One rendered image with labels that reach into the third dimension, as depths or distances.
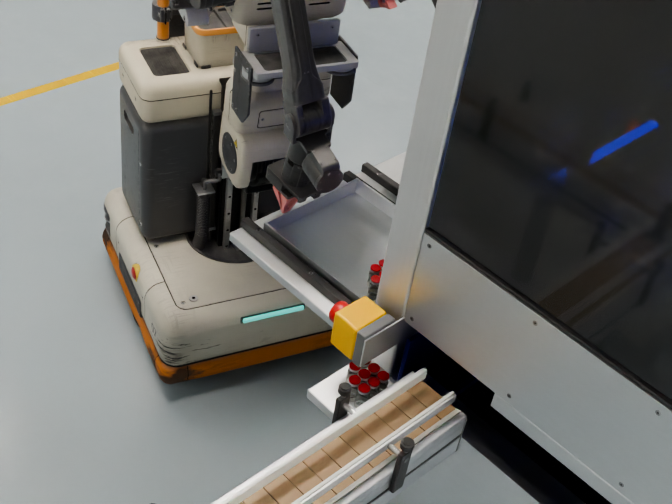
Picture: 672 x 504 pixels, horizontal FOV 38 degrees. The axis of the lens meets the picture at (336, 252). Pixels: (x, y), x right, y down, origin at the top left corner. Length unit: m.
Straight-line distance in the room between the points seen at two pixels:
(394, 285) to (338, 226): 0.42
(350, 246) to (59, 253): 1.50
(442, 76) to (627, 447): 0.57
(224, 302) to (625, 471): 1.47
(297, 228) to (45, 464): 1.05
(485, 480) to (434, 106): 0.64
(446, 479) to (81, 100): 2.63
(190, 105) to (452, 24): 1.35
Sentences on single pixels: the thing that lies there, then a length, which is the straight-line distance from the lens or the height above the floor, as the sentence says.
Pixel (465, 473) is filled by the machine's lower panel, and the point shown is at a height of 0.81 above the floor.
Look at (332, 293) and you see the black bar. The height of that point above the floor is 0.90.
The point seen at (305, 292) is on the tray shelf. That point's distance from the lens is 1.82.
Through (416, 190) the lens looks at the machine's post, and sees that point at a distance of 1.45.
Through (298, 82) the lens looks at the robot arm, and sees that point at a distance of 1.72.
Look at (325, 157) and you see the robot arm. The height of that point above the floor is 1.12.
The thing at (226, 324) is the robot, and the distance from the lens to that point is 2.64.
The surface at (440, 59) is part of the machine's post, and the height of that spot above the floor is 1.48.
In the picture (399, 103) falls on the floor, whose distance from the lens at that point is 4.13.
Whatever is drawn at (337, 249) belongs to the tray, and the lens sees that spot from 1.92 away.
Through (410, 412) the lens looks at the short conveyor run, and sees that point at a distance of 1.58.
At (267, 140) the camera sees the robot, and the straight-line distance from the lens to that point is 2.35.
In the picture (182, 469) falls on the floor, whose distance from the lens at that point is 2.63.
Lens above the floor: 2.11
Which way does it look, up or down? 40 degrees down
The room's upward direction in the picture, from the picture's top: 9 degrees clockwise
